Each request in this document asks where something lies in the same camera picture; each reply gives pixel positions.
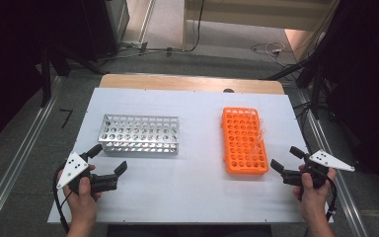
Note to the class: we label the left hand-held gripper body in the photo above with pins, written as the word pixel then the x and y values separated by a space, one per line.
pixel 74 168

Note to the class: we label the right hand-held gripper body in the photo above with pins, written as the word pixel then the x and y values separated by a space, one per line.
pixel 325 159

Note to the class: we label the clear glass test tube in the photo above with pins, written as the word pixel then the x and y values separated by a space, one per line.
pixel 251 112
pixel 261 122
pixel 262 133
pixel 257 150

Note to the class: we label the silver metal test tube rack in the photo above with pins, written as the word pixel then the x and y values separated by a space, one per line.
pixel 138 133

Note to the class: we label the orange plastic test tube rack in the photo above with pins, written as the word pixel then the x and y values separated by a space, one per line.
pixel 242 141

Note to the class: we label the person's left hand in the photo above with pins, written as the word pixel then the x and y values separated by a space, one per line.
pixel 82 204

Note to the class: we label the person's right hand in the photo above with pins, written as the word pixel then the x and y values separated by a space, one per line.
pixel 314 204

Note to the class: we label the black metal stand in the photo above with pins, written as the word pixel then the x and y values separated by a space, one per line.
pixel 314 82
pixel 46 75

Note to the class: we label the white table sheet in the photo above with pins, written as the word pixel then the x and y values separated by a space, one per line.
pixel 190 191

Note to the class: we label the dark curtain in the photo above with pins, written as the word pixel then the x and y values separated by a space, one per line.
pixel 10 49
pixel 368 82

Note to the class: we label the person's dark clothed legs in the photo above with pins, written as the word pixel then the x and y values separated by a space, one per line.
pixel 190 231

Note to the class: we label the wooden table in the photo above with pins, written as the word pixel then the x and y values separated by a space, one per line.
pixel 177 82

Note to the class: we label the black cabinet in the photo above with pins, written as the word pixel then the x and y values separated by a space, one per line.
pixel 102 26

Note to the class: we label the beige wooden furniture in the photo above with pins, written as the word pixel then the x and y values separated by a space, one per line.
pixel 260 13

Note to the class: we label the aluminium floor rail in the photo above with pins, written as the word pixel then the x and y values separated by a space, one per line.
pixel 19 154
pixel 335 184

